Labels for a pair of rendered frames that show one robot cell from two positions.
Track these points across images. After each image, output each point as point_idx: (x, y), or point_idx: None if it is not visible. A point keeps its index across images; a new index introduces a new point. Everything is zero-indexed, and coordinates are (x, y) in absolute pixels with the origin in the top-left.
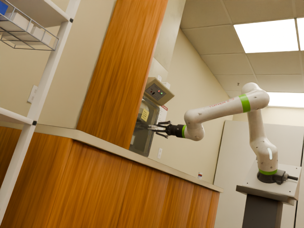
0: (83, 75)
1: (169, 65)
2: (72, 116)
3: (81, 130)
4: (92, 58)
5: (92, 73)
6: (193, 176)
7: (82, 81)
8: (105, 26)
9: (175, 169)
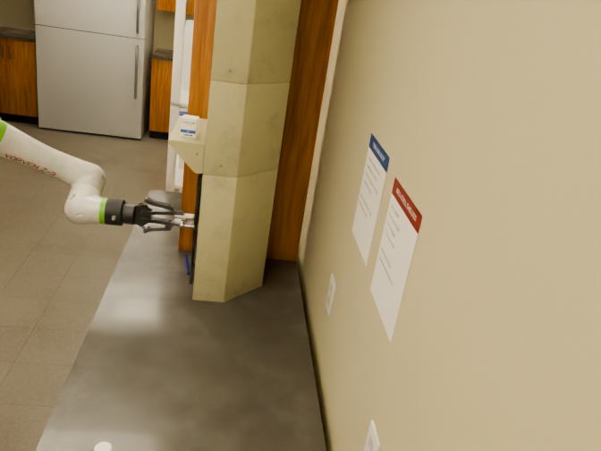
0: (320, 137)
1: (212, 61)
2: (308, 212)
3: (149, 191)
4: (327, 99)
5: (325, 128)
6: (88, 331)
7: (318, 148)
8: (342, 16)
9: (110, 280)
